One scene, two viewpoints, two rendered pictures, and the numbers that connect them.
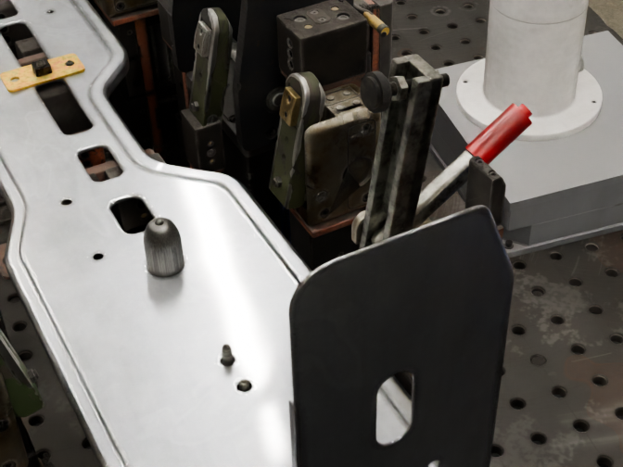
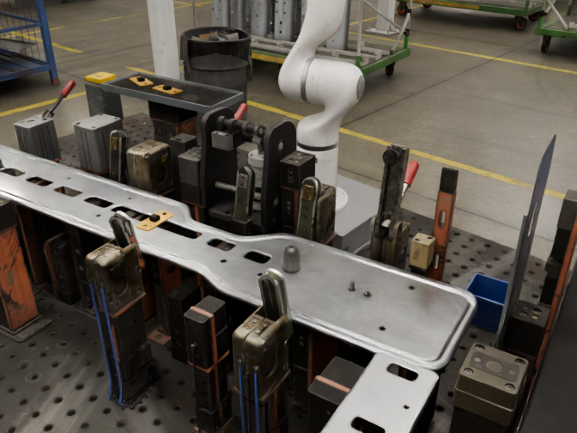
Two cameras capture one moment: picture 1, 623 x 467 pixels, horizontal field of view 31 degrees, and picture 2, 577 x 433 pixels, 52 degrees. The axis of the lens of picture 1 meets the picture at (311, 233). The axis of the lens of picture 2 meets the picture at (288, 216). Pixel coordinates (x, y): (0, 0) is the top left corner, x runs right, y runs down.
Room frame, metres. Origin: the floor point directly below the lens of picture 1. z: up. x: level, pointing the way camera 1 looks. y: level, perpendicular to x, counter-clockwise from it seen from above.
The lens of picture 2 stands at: (-0.07, 0.61, 1.62)
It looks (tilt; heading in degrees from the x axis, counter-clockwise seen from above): 29 degrees down; 328
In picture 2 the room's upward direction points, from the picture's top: straight up
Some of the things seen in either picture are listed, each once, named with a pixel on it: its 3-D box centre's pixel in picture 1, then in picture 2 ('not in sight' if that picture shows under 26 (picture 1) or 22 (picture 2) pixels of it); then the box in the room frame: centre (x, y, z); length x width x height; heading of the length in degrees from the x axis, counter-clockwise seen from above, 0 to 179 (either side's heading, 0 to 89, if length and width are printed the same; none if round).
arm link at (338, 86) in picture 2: not in sight; (329, 104); (1.20, -0.31, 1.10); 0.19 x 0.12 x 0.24; 34
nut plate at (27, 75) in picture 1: (42, 69); (154, 218); (1.01, 0.28, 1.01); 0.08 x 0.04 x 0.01; 117
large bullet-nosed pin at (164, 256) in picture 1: (163, 249); (291, 260); (0.70, 0.12, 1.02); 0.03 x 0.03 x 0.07
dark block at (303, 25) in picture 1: (324, 193); (297, 240); (0.90, -0.02, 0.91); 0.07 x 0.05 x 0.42; 117
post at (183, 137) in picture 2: not in sight; (190, 210); (1.19, 0.13, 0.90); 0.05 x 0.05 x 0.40; 27
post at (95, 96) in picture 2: not in sight; (112, 154); (1.60, 0.20, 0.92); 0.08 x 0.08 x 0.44; 27
